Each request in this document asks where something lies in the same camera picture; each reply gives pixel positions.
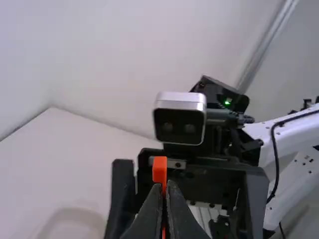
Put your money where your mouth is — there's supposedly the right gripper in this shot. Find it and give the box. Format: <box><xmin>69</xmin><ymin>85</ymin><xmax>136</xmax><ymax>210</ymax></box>
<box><xmin>136</xmin><ymin>146</ymin><xmax>271</xmax><ymax>239</ymax></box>

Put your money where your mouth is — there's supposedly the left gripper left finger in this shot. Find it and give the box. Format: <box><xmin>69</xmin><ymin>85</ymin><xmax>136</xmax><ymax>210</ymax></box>
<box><xmin>119</xmin><ymin>182</ymin><xmax>164</xmax><ymax>239</ymax></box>

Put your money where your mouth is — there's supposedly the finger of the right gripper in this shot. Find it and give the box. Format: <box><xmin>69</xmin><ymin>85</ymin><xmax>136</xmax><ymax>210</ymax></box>
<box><xmin>104</xmin><ymin>159</ymin><xmax>137</xmax><ymax>239</ymax></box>

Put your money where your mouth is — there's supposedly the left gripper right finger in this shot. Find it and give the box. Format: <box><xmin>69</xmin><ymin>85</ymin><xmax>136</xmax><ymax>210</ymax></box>
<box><xmin>165</xmin><ymin>179</ymin><xmax>213</xmax><ymax>239</ymax></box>

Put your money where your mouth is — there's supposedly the black cable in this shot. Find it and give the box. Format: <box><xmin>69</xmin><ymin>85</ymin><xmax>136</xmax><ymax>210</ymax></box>
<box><xmin>265</xmin><ymin>115</ymin><xmax>295</xmax><ymax>204</ymax></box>

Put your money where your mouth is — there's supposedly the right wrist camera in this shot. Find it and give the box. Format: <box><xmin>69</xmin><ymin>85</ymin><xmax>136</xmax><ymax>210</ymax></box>
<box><xmin>152</xmin><ymin>91</ymin><xmax>208</xmax><ymax>146</ymax></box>

